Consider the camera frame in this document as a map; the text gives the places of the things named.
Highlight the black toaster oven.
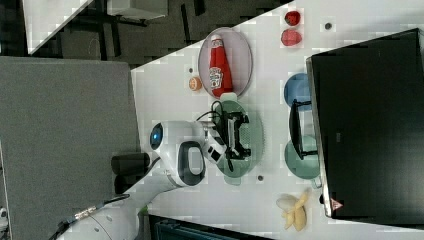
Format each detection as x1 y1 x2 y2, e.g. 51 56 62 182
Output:
289 28 424 229

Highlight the orange slice toy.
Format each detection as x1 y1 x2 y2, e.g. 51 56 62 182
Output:
189 77 202 91

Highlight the pink strawberry half toy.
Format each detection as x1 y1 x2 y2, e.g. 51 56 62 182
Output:
281 29 302 47

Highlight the peeled banana toy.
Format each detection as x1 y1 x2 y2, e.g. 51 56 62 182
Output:
276 189 310 232

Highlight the red strawberry toy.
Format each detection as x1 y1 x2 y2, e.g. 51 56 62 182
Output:
284 11 301 26

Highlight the grey round plate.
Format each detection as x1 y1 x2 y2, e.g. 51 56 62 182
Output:
198 27 253 96

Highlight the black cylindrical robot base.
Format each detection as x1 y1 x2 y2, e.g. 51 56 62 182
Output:
111 153 150 194

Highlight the green strainer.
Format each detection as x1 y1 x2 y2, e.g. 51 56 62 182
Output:
211 93 264 186

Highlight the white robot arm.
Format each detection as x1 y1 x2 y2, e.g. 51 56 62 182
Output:
49 111 253 240

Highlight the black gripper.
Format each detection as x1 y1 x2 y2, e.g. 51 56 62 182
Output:
221 111 251 160

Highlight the green mug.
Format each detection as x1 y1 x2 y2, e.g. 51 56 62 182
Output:
284 135 322 189

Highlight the blue bowl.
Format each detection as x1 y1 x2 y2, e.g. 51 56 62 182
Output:
284 73 311 107

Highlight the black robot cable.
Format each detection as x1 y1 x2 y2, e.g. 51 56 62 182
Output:
195 99 235 173

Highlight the red ketchup bottle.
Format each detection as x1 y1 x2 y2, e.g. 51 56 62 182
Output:
209 35 233 98

